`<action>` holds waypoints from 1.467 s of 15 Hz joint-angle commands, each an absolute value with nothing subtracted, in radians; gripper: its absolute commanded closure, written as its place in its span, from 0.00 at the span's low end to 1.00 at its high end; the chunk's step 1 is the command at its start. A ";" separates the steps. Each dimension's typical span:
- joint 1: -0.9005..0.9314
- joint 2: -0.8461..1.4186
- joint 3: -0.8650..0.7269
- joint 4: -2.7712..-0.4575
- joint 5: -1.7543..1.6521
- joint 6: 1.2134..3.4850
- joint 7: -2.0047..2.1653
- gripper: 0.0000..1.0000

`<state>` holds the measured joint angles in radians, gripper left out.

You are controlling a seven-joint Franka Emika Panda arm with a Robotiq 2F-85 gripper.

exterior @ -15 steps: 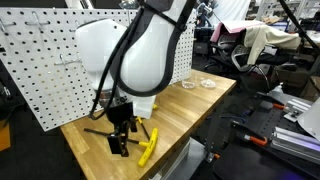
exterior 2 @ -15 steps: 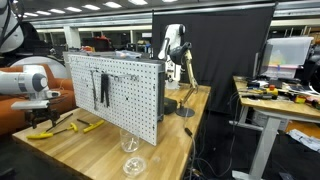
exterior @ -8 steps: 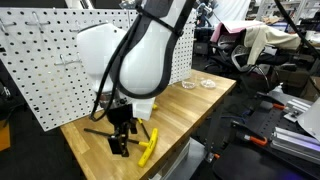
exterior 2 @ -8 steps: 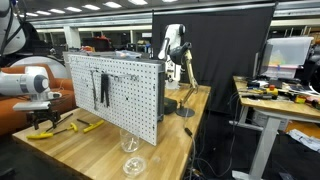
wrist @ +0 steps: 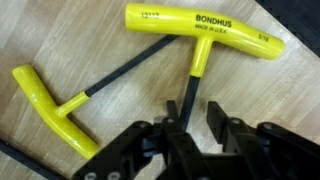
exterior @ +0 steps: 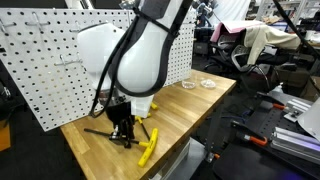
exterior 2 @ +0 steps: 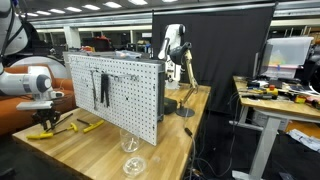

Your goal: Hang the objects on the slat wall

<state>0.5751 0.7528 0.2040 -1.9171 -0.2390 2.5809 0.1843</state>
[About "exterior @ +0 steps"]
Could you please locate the white pegboard hook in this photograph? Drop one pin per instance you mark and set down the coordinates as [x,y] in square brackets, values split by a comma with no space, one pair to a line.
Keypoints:
[63,62]
[74,30]
[6,25]
[36,23]

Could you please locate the long aluminium extrusion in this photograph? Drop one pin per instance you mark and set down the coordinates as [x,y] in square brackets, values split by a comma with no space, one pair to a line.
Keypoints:
[293,143]

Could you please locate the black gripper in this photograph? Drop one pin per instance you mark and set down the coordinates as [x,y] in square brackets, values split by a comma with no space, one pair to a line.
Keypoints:
[120,113]

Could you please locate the short aluminium extrusion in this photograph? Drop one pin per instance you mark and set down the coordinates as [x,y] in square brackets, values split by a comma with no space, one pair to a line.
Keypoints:
[298,108]

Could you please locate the white curved sheet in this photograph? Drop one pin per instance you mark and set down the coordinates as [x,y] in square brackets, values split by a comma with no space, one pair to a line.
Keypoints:
[313,121]

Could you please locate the cardboard box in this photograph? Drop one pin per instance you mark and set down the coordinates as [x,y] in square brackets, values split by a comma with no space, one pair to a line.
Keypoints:
[311,88]

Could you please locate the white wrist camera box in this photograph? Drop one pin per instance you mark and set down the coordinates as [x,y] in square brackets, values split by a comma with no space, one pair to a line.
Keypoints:
[142,106]

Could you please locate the white metal pegboard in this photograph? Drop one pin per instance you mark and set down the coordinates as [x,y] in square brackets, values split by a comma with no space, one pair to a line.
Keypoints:
[40,83]

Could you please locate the black office chair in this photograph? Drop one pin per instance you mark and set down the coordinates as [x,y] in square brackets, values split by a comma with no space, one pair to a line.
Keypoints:
[221,50]

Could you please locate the metal shelving rack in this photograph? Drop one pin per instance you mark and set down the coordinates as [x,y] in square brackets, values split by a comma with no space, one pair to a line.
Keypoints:
[263,10]

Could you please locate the pink cloth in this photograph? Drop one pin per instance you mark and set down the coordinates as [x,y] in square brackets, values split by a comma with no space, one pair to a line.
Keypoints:
[233,26]

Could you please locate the orange floor mat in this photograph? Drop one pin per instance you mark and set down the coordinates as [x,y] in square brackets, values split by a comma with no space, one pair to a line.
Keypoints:
[4,138]

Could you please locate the beige jacket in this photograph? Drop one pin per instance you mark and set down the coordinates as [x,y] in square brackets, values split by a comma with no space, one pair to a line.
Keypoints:
[266,38]

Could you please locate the black perforated breadboard table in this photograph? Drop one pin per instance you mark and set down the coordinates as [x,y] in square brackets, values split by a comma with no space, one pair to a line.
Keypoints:
[240,163]

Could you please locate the grey metal table frame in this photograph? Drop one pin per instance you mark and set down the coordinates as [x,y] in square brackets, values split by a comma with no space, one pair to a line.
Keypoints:
[186,160]

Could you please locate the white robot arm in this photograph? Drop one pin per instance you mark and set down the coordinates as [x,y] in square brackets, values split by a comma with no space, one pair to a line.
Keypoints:
[140,60]

